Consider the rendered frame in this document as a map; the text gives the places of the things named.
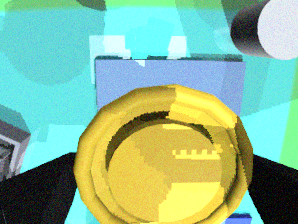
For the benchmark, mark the yellow plate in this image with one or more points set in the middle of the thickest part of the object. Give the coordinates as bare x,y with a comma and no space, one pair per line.
163,154

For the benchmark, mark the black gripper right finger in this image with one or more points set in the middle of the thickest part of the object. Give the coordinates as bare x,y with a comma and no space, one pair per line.
274,191

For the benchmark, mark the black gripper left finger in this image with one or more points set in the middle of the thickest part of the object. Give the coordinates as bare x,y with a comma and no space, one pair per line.
42,195

